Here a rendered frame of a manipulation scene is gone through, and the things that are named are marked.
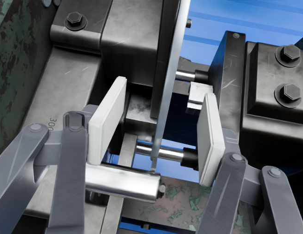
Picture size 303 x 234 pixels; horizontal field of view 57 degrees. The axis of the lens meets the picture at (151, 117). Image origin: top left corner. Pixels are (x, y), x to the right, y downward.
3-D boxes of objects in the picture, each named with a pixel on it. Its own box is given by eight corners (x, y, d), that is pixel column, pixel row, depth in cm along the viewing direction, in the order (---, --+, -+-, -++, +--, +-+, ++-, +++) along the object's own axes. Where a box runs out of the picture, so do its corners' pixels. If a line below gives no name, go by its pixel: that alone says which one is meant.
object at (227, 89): (196, 142, 37) (238, 150, 36) (211, 23, 44) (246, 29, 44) (179, 169, 51) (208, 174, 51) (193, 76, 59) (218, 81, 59)
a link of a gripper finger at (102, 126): (99, 167, 16) (86, 165, 16) (123, 112, 22) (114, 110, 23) (102, 124, 15) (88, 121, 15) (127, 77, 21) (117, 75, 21)
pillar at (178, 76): (143, 70, 55) (214, 83, 55) (146, 61, 56) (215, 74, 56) (143, 76, 57) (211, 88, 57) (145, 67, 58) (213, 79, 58)
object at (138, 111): (125, 118, 40) (157, 124, 40) (146, 35, 46) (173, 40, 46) (127, 138, 48) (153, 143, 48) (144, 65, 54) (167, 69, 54)
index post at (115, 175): (66, 184, 27) (163, 203, 27) (75, 154, 29) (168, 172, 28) (72, 188, 30) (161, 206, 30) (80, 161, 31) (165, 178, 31)
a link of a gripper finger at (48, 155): (77, 174, 15) (21, 164, 15) (103, 125, 19) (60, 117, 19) (77, 152, 14) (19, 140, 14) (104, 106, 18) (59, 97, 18)
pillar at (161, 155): (125, 149, 49) (205, 165, 48) (128, 137, 50) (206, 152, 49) (125, 152, 51) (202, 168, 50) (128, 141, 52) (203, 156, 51)
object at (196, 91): (187, 104, 44) (211, 109, 44) (191, 78, 46) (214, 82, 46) (184, 113, 47) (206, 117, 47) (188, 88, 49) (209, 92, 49)
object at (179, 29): (180, 1, 52) (184, 1, 52) (150, 156, 49) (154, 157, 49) (214, -182, 23) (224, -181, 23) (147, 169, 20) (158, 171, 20)
